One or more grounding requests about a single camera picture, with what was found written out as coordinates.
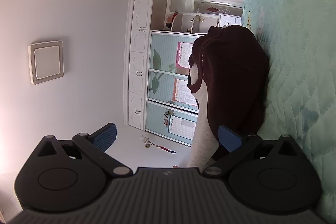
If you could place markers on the maroon and grey sweatshirt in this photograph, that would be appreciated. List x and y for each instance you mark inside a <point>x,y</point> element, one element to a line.
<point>228,78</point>

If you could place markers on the mint quilted bee bedspread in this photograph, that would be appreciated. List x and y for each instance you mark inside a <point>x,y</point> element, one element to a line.
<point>299,38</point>

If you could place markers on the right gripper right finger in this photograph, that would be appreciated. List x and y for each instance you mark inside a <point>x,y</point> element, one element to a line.
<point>238,148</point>

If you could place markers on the orange framed poster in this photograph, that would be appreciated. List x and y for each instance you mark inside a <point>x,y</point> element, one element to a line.
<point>182,94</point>

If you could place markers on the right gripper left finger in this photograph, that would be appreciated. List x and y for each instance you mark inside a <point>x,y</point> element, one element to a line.
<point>94,147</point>

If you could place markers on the pink framed poster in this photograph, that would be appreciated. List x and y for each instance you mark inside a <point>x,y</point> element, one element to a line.
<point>184,51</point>

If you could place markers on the white wardrobe with sliding doors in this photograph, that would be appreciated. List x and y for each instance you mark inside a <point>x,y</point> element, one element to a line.
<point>154,28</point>

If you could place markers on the square ceiling lamp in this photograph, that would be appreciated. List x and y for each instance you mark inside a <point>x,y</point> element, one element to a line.
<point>46,61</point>

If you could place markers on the blue framed poster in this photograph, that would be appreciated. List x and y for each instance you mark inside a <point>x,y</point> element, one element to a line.
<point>182,127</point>

